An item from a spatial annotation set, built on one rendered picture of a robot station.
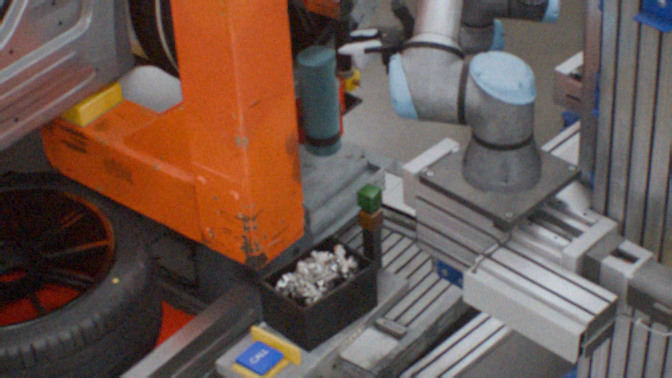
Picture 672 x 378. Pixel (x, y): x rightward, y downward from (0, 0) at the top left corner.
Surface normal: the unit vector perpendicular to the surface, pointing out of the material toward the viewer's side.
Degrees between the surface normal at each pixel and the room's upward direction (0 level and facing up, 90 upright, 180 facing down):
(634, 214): 90
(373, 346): 0
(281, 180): 90
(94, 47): 90
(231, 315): 90
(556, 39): 0
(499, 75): 8
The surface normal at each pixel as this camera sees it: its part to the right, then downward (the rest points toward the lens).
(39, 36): 0.78, 0.33
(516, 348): -0.05, -0.80
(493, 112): -0.25, 0.58
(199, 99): -0.62, 0.49
